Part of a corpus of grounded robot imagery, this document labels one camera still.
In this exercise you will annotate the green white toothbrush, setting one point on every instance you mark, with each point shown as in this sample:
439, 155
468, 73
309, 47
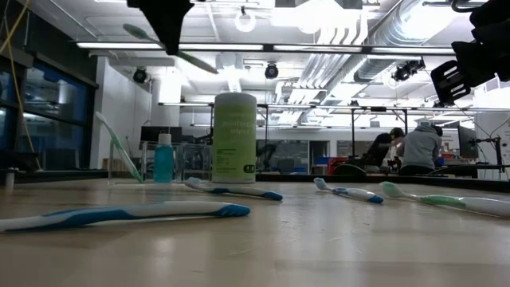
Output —
133, 30
118, 146
442, 200

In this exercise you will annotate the black background monitor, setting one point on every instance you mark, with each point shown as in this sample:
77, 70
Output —
175, 134

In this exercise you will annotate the person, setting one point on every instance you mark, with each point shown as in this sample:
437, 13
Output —
380, 149
420, 149

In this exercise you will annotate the turquoise mouthwash bottle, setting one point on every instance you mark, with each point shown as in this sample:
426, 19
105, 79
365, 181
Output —
163, 163

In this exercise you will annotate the long ceiling light bar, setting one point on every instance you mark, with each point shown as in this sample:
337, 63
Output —
223, 47

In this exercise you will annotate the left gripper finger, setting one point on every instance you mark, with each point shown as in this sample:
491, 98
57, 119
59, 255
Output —
167, 24

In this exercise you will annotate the black chair back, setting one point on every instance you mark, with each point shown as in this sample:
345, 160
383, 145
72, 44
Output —
348, 170

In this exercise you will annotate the small white post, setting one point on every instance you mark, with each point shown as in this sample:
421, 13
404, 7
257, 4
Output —
10, 179

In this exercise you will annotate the black computer monitor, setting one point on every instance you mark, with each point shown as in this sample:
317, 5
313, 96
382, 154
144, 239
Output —
466, 141

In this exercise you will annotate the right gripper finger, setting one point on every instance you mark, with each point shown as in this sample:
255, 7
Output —
450, 83

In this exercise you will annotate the black ceiling spot lamp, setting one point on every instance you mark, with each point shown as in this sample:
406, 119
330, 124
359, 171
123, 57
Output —
271, 71
140, 75

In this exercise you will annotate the black aluminium table frame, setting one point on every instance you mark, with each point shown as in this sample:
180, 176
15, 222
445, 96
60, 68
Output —
295, 177

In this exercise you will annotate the blue storage bin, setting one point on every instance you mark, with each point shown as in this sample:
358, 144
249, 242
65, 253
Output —
322, 160

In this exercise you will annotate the silver ventilation duct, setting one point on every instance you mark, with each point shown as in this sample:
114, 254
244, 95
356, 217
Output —
374, 68

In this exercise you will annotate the blue white toothbrush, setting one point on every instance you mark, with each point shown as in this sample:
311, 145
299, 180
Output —
358, 194
159, 209
247, 192

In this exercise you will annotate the clear acrylic organizer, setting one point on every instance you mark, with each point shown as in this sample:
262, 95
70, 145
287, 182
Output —
179, 175

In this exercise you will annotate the red storage bin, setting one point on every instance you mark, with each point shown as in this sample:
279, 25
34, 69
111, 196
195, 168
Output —
338, 165

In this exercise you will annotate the black ceiling lamp cluster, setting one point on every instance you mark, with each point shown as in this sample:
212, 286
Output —
402, 73

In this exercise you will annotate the green white wipes canister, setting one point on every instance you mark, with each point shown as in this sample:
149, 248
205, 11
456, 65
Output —
235, 151

